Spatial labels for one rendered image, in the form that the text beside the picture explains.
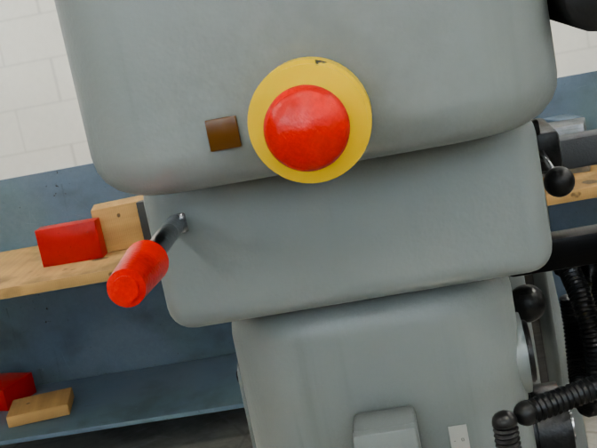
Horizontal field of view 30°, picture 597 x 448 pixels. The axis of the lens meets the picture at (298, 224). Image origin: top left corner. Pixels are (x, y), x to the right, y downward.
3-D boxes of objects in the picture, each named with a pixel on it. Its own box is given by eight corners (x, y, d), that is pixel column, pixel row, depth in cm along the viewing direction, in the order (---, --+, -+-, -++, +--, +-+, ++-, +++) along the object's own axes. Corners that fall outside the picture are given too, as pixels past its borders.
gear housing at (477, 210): (565, 273, 66) (540, 108, 64) (167, 339, 69) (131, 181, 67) (502, 171, 99) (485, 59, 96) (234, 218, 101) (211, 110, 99)
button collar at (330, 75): (381, 172, 54) (359, 48, 52) (260, 194, 54) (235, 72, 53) (381, 164, 56) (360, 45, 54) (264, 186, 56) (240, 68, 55)
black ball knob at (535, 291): (552, 324, 86) (545, 287, 85) (513, 330, 86) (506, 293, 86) (545, 312, 89) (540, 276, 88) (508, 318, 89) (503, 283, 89)
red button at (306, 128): (356, 166, 51) (340, 80, 50) (270, 181, 51) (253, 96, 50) (357, 155, 54) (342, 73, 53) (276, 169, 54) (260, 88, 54)
